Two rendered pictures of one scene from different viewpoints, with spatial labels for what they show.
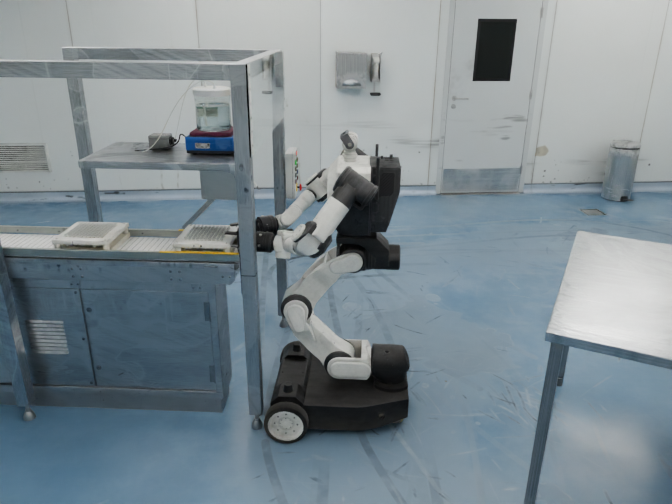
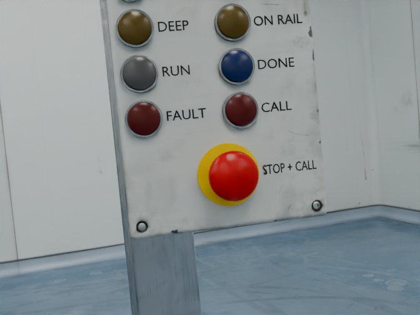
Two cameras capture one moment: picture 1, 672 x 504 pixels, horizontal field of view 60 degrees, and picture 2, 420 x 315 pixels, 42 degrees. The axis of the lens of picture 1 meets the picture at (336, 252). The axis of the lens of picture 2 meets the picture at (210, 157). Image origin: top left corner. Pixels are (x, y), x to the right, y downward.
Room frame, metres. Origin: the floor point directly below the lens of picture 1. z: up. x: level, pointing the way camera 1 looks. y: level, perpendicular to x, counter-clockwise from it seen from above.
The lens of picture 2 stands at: (3.15, -0.21, 0.92)
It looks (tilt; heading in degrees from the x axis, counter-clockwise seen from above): 3 degrees down; 78
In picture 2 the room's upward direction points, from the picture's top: 5 degrees counter-clockwise
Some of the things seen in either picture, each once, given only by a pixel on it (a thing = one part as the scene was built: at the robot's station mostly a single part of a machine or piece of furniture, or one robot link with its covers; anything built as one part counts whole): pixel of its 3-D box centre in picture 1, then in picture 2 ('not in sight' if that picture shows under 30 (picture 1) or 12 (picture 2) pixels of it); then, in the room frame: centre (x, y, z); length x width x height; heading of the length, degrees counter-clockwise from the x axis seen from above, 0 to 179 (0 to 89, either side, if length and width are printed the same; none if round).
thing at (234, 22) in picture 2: not in sight; (233, 22); (3.28, 0.23, 1.01); 0.03 x 0.01 x 0.03; 178
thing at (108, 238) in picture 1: (91, 232); not in sight; (2.45, 1.10, 0.89); 0.25 x 0.24 x 0.02; 178
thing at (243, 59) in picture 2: not in sight; (237, 66); (3.28, 0.23, 0.97); 0.03 x 0.01 x 0.03; 178
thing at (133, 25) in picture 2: not in sight; (134, 27); (3.20, 0.23, 1.01); 0.03 x 0.01 x 0.03; 178
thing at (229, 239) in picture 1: (208, 235); not in sight; (2.42, 0.57, 0.89); 0.25 x 0.24 x 0.02; 178
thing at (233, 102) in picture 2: not in sight; (240, 110); (3.28, 0.23, 0.94); 0.03 x 0.01 x 0.03; 178
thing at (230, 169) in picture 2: not in sight; (230, 174); (3.26, 0.22, 0.88); 0.04 x 0.04 x 0.04; 88
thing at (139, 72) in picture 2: not in sight; (139, 73); (3.20, 0.23, 0.97); 0.03 x 0.01 x 0.03; 178
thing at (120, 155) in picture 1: (171, 156); not in sight; (2.41, 0.70, 1.25); 0.62 x 0.38 x 0.04; 88
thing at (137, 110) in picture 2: not in sight; (144, 118); (3.20, 0.23, 0.94); 0.03 x 0.01 x 0.03; 178
